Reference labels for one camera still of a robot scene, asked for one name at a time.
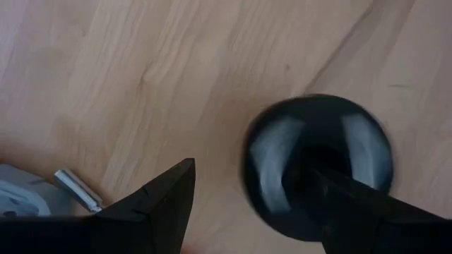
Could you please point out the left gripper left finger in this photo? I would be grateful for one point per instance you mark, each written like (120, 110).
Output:
(159, 211)

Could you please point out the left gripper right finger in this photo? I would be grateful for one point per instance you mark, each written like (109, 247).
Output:
(370, 225)

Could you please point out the silver metal bar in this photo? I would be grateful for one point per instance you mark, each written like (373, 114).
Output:
(77, 192)

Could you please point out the grey plastic tool case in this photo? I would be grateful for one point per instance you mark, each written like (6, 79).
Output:
(21, 197)

